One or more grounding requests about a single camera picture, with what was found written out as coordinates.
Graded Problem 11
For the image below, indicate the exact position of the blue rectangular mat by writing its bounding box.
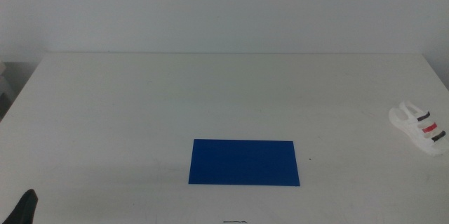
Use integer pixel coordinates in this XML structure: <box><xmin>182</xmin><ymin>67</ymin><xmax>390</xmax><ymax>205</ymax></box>
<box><xmin>188</xmin><ymin>138</ymin><xmax>301</xmax><ymax>187</ymax></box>

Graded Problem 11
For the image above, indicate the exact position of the white sandal with coloured straps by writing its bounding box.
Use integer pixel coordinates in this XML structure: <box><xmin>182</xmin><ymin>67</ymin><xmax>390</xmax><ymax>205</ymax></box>
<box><xmin>388</xmin><ymin>100</ymin><xmax>449</xmax><ymax>157</ymax></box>

